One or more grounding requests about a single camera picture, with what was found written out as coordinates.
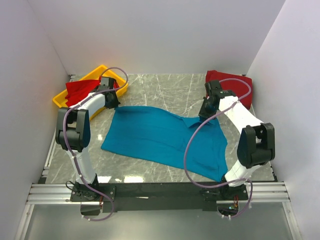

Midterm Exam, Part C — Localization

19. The red t shirt in tray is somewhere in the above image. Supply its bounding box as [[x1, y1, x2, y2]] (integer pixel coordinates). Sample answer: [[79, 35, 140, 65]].
[[66, 79, 105, 108]]

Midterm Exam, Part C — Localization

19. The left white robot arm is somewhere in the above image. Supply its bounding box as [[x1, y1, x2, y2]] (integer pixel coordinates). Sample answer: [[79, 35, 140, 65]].
[[55, 88, 120, 201]]

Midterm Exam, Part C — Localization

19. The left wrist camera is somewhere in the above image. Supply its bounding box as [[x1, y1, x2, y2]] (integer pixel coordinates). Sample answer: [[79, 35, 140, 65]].
[[97, 76, 119, 92]]

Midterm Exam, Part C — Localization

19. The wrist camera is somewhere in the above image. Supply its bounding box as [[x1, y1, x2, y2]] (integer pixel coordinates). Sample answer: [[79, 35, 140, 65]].
[[97, 76, 119, 92], [204, 80, 223, 97]]

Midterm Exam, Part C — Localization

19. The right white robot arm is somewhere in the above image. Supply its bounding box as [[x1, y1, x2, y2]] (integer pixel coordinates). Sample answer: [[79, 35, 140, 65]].
[[199, 95, 275, 200]]

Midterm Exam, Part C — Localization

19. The black base beam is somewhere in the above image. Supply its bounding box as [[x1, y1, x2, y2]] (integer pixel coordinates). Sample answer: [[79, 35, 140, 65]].
[[70, 182, 249, 216]]

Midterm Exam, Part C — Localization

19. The folded dark red shirt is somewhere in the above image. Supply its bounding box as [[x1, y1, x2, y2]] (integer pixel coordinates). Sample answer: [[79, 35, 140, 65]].
[[205, 70, 253, 110]]

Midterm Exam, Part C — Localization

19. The blue t shirt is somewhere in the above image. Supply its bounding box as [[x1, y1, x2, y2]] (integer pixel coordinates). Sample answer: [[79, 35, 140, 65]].
[[101, 106, 228, 182]]

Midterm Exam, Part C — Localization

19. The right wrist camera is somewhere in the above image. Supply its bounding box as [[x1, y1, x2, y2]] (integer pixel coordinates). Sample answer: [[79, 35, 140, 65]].
[[204, 80, 223, 97]]

